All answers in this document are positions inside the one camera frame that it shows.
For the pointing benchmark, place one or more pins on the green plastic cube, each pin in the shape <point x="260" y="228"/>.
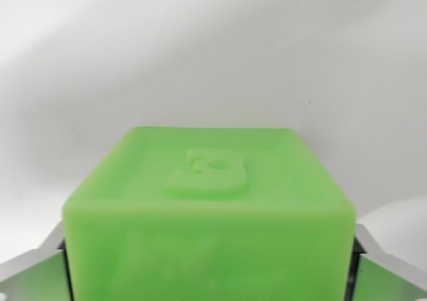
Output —
<point x="207" y="221"/>

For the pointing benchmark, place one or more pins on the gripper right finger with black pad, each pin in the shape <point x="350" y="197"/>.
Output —
<point x="390" y="271"/>

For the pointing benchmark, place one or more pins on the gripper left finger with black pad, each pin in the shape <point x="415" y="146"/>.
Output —
<point x="33" y="271"/>

